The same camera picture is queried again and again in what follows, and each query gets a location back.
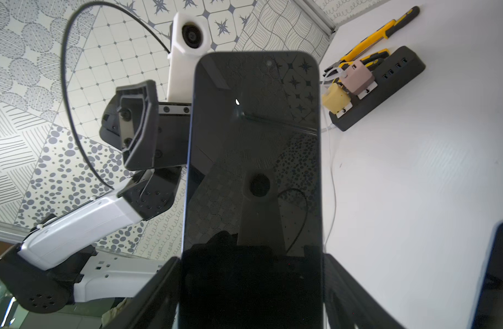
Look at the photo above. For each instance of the blue black phone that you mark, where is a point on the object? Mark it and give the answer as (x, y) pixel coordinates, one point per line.
(253, 236)

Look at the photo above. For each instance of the black power strip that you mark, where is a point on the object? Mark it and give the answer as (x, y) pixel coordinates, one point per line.
(396, 71)

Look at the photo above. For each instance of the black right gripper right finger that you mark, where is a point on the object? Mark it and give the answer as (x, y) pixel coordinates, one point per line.
(347, 304)

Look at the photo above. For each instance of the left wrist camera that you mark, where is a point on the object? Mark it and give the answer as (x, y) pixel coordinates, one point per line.
(190, 40)

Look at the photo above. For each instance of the yellow black pliers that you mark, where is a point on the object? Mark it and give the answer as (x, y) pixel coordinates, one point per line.
(385, 31)

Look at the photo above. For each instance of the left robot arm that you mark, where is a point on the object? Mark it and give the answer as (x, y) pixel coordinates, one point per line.
(57, 264)

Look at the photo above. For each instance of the green case phone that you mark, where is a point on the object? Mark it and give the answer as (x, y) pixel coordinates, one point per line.
(489, 305)

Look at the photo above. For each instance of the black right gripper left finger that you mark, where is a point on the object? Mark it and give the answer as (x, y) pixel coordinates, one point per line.
(156, 304)

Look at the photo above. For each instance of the pink usb charger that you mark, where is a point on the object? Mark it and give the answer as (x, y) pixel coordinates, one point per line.
(359, 80)

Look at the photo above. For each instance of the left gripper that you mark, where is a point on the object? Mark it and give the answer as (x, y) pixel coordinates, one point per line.
(149, 134)

